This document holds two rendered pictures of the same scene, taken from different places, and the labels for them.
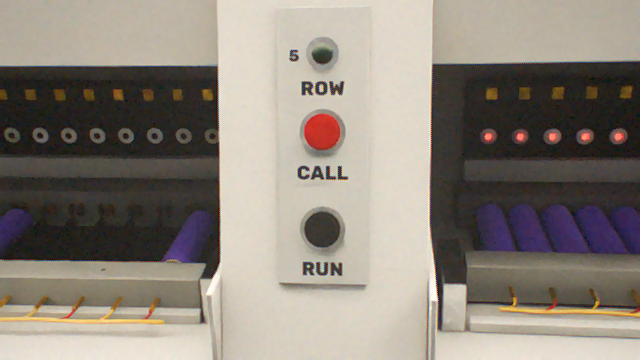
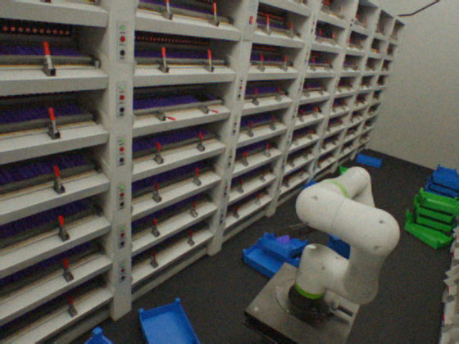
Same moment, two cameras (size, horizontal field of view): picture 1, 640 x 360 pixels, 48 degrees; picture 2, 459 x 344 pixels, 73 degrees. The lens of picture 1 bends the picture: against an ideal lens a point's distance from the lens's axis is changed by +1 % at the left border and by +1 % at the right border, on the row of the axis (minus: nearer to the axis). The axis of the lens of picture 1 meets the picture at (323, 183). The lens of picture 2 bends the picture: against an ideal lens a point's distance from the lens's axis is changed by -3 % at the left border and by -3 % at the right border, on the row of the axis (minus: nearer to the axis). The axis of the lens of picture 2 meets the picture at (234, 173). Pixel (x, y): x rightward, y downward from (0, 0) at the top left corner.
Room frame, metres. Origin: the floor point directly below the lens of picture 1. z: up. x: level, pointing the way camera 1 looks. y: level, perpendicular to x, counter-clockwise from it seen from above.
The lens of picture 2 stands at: (-0.50, 1.45, 1.31)
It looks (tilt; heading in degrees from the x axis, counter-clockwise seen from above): 24 degrees down; 298
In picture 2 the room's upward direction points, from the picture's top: 9 degrees clockwise
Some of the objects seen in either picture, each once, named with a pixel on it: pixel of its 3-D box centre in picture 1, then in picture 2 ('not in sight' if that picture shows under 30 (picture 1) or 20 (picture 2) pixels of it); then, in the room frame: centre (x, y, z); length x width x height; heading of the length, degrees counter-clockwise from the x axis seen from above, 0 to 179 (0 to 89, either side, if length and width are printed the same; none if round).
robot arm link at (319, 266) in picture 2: not in sight; (318, 270); (-0.37, 0.39, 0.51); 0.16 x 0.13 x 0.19; 175
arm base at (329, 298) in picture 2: not in sight; (320, 299); (-0.41, 0.39, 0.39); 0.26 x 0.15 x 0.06; 177
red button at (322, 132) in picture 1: (322, 131); not in sight; (0.31, 0.00, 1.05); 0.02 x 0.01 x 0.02; 84
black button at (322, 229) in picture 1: (322, 228); not in sight; (0.31, 0.00, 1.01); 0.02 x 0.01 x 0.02; 84
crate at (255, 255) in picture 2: not in sight; (270, 259); (-0.01, -0.13, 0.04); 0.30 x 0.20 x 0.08; 174
